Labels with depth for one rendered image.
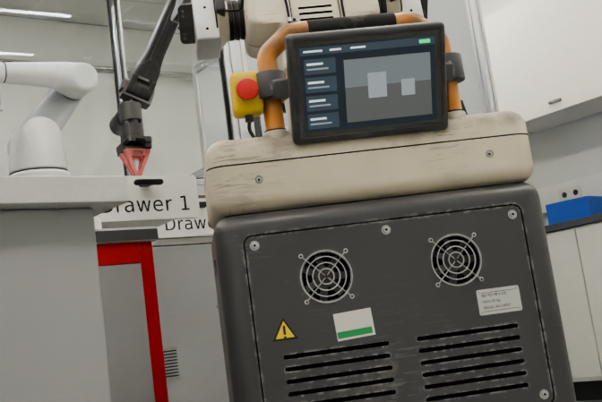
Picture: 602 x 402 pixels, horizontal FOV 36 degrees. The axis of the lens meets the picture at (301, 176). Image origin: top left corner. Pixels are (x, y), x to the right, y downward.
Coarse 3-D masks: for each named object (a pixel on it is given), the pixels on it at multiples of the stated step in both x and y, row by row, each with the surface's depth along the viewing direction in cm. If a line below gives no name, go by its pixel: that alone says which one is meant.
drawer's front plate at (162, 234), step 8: (200, 200) 270; (200, 208) 269; (200, 216) 268; (168, 224) 262; (176, 224) 264; (184, 224) 265; (192, 224) 266; (200, 224) 268; (160, 232) 260; (168, 232) 262; (176, 232) 263; (184, 232) 264; (192, 232) 266; (200, 232) 267; (208, 232) 269
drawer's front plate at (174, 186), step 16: (128, 176) 224; (144, 176) 226; (160, 176) 229; (176, 176) 231; (192, 176) 233; (128, 192) 223; (144, 192) 225; (160, 192) 228; (176, 192) 230; (192, 192) 232; (128, 208) 222; (144, 208) 224; (160, 208) 227; (176, 208) 229; (192, 208) 231
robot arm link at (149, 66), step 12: (168, 0) 242; (168, 12) 241; (168, 24) 241; (156, 36) 241; (168, 36) 242; (156, 48) 241; (144, 60) 241; (156, 60) 242; (132, 72) 244; (144, 72) 241; (156, 72) 242; (132, 84) 241; (144, 84) 243; (156, 84) 243; (144, 96) 243
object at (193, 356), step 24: (168, 264) 262; (192, 264) 265; (168, 288) 260; (192, 288) 264; (168, 312) 258; (192, 312) 262; (216, 312) 266; (168, 336) 257; (192, 336) 260; (216, 336) 265; (168, 360) 255; (192, 360) 259; (216, 360) 263; (168, 384) 254; (192, 384) 257; (216, 384) 261
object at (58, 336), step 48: (0, 192) 128; (48, 192) 132; (96, 192) 137; (0, 240) 131; (48, 240) 135; (0, 288) 129; (48, 288) 133; (96, 288) 138; (0, 336) 128; (48, 336) 132; (96, 336) 136; (0, 384) 126; (48, 384) 130; (96, 384) 134
